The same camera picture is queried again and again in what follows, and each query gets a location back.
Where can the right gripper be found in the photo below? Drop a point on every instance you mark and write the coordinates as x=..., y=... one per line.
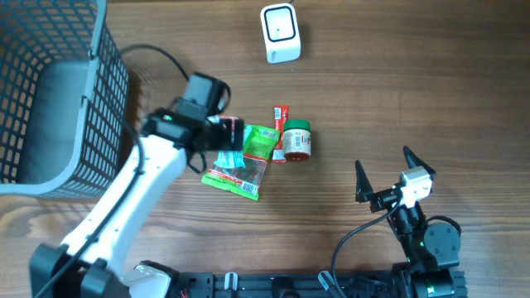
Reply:
x=385, y=197

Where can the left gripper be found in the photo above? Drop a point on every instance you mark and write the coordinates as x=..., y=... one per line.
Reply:
x=231, y=133

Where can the red teal snack packet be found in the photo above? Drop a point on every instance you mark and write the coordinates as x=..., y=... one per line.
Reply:
x=232, y=159

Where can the green candy bag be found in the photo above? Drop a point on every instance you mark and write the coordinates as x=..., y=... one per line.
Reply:
x=256, y=152

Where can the red stick sachet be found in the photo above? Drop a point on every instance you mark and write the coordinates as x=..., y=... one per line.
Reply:
x=280, y=117

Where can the green lidded white jar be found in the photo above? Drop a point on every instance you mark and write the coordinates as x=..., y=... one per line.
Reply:
x=297, y=140

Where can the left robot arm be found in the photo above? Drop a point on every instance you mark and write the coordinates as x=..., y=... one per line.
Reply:
x=89, y=261

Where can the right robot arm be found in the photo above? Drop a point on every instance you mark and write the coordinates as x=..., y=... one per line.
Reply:
x=431, y=245

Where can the white barcode scanner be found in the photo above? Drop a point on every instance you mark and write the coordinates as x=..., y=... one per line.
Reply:
x=280, y=33

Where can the grey plastic mesh basket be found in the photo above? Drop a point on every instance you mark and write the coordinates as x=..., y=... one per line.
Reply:
x=64, y=92

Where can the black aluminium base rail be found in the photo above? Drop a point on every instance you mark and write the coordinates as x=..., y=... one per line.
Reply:
x=290, y=285

